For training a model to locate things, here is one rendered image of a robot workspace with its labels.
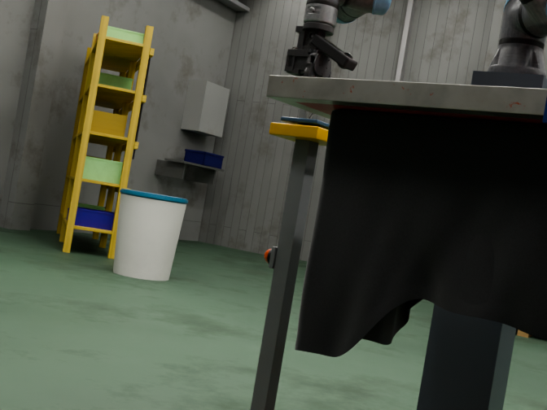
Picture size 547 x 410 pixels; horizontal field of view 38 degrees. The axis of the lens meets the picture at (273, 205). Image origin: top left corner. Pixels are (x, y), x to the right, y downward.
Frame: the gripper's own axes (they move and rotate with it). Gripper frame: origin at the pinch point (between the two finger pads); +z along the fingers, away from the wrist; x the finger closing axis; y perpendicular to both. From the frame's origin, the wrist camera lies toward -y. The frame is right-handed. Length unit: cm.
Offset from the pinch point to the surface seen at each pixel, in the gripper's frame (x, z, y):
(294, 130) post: 6.5, 5.2, -0.4
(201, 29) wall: -734, -221, 709
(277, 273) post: 2.0, 37.4, 0.6
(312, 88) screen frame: 41.2, 2.0, -26.7
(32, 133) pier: -425, -13, 657
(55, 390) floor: -39, 99, 113
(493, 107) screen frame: 41, 3, -58
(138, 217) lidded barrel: -309, 50, 353
